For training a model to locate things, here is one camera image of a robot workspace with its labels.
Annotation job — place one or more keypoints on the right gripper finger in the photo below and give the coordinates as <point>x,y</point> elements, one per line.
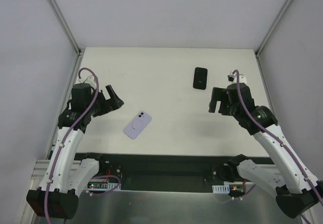
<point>219,94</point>
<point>212,106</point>

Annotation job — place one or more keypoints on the left white cable duct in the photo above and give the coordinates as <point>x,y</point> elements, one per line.
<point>98,186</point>

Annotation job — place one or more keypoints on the aluminium frame post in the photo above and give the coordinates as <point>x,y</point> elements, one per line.
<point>64,25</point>
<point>281,13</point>

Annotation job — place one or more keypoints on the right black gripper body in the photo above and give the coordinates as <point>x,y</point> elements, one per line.
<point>219,101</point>

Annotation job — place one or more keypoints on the aluminium front rail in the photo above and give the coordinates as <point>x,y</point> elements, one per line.
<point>41,168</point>

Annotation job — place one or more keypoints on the lilac phone case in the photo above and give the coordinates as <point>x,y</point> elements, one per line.
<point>137,125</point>

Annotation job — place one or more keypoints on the right white cable duct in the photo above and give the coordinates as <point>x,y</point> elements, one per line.
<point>221,189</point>

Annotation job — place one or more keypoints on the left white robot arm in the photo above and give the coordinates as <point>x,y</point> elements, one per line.
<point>57,195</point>

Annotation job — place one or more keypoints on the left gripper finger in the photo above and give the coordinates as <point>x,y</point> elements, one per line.
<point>111,92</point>
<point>115,103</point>

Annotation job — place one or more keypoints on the left aluminium frame post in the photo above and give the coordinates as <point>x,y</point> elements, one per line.
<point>64,25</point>

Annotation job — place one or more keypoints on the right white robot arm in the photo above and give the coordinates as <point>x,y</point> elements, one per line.
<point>296,189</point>

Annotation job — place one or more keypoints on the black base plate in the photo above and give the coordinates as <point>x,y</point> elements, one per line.
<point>165,173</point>

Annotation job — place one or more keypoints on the black phone on table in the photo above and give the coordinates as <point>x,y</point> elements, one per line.
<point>200,78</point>

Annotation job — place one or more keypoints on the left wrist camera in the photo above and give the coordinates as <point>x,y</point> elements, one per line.
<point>91,80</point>

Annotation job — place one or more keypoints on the white cable duct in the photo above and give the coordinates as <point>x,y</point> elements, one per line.
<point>98,186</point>
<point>221,189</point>

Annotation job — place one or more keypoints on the right aluminium frame post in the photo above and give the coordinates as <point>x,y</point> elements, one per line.
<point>281,13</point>

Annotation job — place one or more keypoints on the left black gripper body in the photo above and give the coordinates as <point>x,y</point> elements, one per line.
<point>105,103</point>

